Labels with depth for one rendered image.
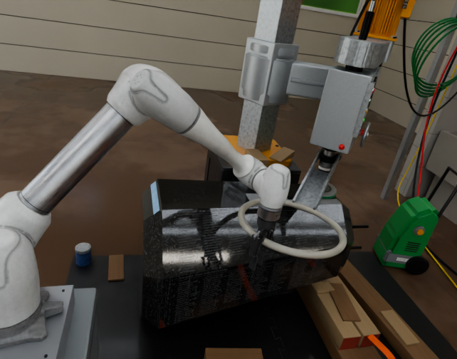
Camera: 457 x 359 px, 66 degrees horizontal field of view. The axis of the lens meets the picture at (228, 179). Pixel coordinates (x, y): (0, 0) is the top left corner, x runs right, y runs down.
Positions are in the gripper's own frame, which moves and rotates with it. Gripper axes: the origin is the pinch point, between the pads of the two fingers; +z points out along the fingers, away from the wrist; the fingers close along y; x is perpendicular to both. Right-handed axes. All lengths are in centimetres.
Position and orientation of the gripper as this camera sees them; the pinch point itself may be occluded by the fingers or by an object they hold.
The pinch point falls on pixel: (257, 259)
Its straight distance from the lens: 147.4
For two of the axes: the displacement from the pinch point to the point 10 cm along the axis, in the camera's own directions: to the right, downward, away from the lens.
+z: -1.7, 9.1, 3.8
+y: 6.4, -1.9, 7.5
